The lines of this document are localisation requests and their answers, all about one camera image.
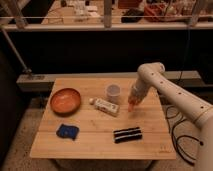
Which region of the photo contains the blue cloth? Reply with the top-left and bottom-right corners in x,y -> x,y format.
56,124 -> 79,140

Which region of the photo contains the black floor cable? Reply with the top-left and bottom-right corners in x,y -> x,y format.
164,103 -> 204,167

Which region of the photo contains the wooden table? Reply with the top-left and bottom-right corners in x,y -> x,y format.
30,78 -> 176,160

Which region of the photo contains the metal railing frame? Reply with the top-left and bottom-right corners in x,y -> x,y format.
0,0 -> 213,31

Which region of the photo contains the black white striped cloth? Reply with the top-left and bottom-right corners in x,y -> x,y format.
113,127 -> 142,143

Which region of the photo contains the orange ceramic bowl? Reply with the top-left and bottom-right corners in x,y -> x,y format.
50,88 -> 81,116

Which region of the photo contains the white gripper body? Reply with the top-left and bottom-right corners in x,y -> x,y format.
128,84 -> 145,104

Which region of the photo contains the white tube bottle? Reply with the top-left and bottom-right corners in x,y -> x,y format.
89,98 -> 119,117

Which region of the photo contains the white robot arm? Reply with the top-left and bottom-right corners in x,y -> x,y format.
128,62 -> 213,171

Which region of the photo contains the clear plastic cup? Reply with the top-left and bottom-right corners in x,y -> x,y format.
106,84 -> 121,104

